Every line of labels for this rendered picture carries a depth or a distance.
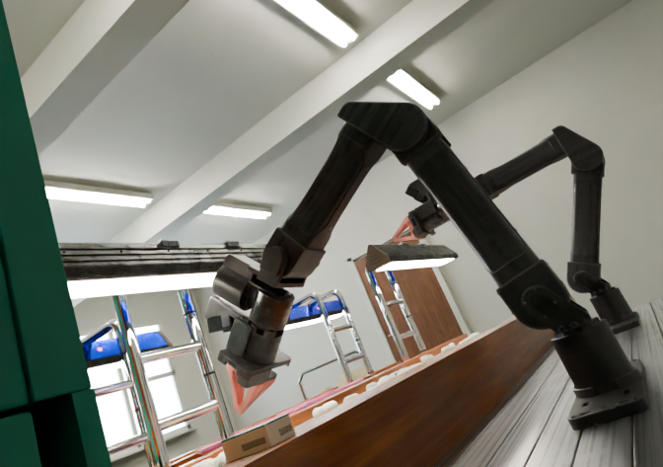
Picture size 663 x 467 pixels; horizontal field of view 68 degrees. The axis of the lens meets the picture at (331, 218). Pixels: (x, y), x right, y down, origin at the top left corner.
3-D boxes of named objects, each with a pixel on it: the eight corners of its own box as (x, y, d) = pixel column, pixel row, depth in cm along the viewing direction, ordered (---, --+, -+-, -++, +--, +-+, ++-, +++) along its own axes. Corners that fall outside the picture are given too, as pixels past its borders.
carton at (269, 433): (296, 433, 45) (288, 412, 46) (271, 446, 42) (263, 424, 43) (252, 450, 48) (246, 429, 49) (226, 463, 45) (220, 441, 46)
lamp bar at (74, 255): (322, 265, 113) (310, 236, 115) (37, 280, 60) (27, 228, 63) (296, 278, 116) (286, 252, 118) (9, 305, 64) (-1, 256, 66)
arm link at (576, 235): (565, 291, 107) (571, 143, 108) (569, 289, 113) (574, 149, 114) (598, 294, 104) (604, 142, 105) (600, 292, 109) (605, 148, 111)
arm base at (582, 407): (530, 350, 48) (601, 324, 45) (556, 326, 65) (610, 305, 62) (571, 431, 46) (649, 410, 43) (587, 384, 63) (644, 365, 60)
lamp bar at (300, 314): (350, 311, 220) (344, 296, 222) (257, 331, 168) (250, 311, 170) (336, 318, 223) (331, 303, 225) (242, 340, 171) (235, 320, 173)
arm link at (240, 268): (198, 295, 74) (226, 221, 73) (234, 294, 81) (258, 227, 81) (257, 330, 68) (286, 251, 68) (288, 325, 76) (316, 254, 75)
